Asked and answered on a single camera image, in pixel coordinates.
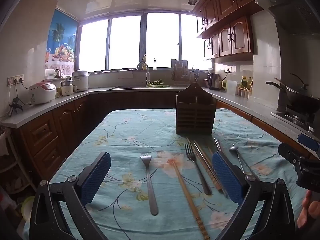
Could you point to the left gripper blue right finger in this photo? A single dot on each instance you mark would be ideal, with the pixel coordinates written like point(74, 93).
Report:
point(230, 176)

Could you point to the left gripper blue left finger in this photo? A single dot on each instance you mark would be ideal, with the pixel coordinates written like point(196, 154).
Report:
point(91, 177)

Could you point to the steel spoon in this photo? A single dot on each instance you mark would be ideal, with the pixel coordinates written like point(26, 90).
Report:
point(234, 149)

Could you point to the dark metal chopstick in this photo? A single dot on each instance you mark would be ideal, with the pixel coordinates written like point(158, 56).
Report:
point(224, 193)

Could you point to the steel fork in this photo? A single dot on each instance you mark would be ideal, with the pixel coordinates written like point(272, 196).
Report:
point(191, 156)
point(146, 158)

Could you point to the person's right hand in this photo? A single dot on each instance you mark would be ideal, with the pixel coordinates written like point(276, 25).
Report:
point(309, 209)

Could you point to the gas stove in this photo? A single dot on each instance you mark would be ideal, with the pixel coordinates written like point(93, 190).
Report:
point(302, 121)

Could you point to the black wok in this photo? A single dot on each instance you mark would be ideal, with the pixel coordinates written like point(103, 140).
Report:
point(299, 98)

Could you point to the teal floral tablecloth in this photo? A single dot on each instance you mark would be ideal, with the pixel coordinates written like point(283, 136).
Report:
point(121, 205)

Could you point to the wooden utensil holder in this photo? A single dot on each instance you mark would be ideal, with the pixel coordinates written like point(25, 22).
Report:
point(195, 111)

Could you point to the spice jar rack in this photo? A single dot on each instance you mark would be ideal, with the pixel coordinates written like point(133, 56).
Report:
point(244, 92)

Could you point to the white plastic jug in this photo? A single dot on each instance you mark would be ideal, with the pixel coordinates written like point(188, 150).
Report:
point(229, 86)

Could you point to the small white blender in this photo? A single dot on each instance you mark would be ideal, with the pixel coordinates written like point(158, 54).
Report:
point(68, 87)

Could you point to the steel electric kettle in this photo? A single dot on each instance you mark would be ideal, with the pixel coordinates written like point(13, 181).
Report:
point(213, 81)

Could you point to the white red rice cooker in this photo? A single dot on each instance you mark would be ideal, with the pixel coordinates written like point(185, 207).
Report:
point(42, 92)

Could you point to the white electric pot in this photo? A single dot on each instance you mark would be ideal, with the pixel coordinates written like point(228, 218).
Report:
point(80, 80)

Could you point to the small black tripod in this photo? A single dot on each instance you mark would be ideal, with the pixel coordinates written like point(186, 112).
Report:
point(15, 106)

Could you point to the knife block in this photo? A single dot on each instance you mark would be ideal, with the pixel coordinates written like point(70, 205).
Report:
point(194, 75)

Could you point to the dish rack with boards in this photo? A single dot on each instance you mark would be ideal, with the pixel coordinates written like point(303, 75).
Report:
point(179, 72)

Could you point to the green vegetable basket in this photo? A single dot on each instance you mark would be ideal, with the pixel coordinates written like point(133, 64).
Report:
point(157, 84)

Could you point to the dish soap bottle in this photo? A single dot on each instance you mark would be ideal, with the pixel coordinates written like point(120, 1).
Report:
point(144, 65)

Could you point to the fruit poster blind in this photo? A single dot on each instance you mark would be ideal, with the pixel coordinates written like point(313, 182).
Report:
point(61, 43)

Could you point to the range hood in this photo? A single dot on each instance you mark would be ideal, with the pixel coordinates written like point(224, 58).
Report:
point(294, 16)

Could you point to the upper wooden cabinets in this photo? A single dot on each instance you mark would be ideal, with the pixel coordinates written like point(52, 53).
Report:
point(226, 30)

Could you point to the wall power socket left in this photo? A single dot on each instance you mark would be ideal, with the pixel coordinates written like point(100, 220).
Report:
point(15, 80)

